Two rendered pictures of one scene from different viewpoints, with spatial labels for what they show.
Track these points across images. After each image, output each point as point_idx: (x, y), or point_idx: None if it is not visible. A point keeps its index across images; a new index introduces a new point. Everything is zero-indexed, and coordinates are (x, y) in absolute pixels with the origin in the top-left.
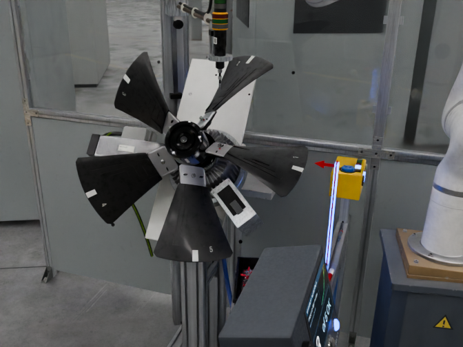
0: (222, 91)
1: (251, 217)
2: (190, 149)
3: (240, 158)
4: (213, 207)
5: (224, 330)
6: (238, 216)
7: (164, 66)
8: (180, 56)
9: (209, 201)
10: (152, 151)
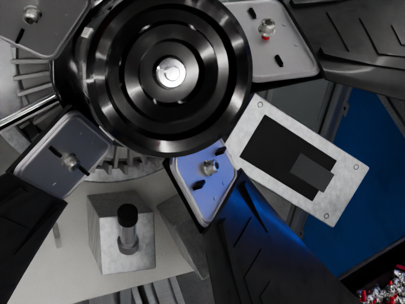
0: None
1: (360, 182)
2: (212, 104)
3: (373, 61)
4: (281, 219)
5: None
6: (323, 196)
7: None
8: None
9: (268, 213)
10: (31, 152)
